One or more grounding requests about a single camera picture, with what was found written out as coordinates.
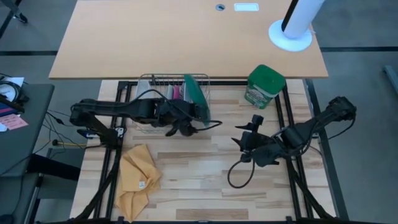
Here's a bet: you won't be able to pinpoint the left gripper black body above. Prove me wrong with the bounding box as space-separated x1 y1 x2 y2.
154 98 197 128

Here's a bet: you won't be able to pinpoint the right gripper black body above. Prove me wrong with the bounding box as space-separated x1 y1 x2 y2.
241 114 285 168

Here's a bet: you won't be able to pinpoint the dark green bowl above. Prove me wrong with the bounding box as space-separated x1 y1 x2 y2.
183 73 212 123

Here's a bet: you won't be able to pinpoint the green Cascade detergent tub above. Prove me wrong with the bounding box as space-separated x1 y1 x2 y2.
244 64 286 110

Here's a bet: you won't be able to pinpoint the beige desk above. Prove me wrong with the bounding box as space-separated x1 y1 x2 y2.
49 0 330 80

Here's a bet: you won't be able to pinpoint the yellow cloth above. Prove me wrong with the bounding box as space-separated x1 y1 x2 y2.
114 143 162 223

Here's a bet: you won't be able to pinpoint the white desk outlet cover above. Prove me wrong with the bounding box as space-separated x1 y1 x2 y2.
233 2 260 12

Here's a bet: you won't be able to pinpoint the white column with black stripe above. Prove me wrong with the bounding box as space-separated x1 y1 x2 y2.
268 0 326 53

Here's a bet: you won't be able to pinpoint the grey side table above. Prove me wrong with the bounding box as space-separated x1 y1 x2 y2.
0 83 55 179

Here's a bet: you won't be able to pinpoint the black headphones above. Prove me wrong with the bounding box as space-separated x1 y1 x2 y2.
0 80 30 113

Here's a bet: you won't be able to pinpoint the pink paper sheet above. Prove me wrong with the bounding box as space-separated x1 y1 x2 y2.
0 113 29 131

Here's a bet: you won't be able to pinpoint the white paper sheet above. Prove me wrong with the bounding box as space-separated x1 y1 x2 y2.
0 77 25 88

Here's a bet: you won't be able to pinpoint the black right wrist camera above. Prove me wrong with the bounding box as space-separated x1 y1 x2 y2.
239 151 253 164

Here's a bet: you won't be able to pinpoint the black aluminium rig frame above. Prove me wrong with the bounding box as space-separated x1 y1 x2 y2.
70 79 351 224

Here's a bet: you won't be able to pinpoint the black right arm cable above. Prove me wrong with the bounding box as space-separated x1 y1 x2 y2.
227 157 256 189

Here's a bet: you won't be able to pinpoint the grey wire dish rack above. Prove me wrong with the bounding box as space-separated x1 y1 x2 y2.
133 73 212 135

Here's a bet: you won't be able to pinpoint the yellow-handled tool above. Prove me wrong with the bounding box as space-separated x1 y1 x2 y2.
51 139 88 147

